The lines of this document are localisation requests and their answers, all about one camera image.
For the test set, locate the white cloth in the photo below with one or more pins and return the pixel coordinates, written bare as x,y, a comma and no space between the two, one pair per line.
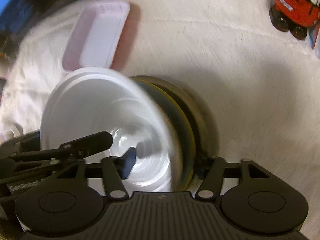
225,55

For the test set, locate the pink rectangular plastic container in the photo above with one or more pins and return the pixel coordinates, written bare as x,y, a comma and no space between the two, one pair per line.
100,35

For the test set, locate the red toy truck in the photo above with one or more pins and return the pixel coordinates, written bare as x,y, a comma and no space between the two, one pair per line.
300,5

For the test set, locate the blue box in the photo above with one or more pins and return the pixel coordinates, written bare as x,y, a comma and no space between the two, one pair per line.
12,0

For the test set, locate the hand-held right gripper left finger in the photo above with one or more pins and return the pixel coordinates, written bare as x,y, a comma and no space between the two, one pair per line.
130,160

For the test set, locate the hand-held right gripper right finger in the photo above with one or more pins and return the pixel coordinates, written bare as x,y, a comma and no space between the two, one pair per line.
212,172

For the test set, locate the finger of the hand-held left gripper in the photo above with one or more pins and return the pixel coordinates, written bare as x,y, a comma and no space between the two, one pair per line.
82,146
25,138

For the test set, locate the white plastic bowl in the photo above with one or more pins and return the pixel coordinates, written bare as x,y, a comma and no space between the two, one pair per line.
87,105

